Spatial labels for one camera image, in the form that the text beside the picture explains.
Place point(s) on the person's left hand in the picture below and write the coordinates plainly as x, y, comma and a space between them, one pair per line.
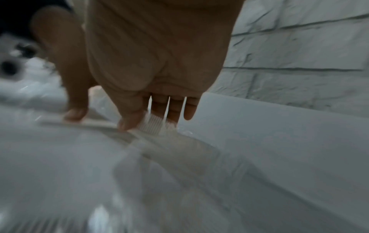
69, 57

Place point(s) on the person's right hand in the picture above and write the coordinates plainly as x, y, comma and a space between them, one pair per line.
158, 45

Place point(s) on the clear plastic item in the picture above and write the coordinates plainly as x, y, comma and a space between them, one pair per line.
151, 125

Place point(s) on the group of white combs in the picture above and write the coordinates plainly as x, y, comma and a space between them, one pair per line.
72, 218

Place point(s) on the white countertop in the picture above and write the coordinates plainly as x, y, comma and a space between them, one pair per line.
288, 148

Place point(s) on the black marker wristband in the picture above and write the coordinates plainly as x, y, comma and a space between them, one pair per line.
17, 13

